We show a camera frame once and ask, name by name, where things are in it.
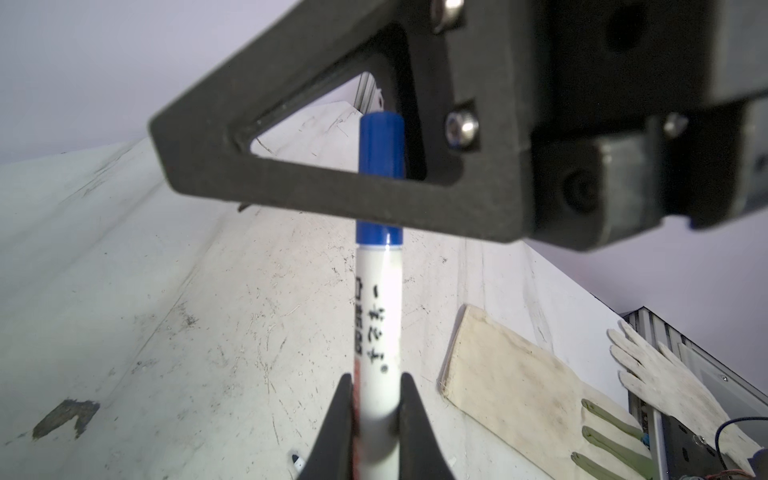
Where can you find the blue pen cap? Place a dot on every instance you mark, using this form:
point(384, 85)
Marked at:
point(381, 153)

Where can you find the white marker pen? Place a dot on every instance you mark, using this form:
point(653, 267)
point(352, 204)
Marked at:
point(377, 361)

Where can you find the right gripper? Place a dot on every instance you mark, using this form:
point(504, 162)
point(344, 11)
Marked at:
point(640, 110)

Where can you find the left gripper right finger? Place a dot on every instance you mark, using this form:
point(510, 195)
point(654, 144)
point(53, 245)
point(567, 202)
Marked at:
point(420, 455)

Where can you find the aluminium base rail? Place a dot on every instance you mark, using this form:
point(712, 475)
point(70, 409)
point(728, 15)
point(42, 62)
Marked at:
point(745, 404)

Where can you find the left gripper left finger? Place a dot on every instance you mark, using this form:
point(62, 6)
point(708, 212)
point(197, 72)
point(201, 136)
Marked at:
point(331, 456)

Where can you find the white knit glove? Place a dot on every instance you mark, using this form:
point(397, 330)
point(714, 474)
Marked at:
point(657, 377)

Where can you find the beige green work glove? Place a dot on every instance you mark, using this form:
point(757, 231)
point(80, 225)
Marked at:
point(538, 406)

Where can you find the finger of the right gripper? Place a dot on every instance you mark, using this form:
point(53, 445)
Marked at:
point(253, 132)

